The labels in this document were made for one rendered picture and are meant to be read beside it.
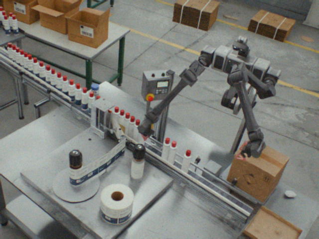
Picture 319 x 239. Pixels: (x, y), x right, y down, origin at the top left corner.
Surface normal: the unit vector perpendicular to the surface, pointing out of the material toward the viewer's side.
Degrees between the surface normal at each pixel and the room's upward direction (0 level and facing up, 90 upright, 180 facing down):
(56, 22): 90
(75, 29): 90
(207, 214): 0
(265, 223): 0
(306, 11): 90
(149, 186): 0
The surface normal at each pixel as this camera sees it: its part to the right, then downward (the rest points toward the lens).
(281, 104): 0.11, -0.77
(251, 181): -0.61, 0.45
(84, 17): -0.40, 0.54
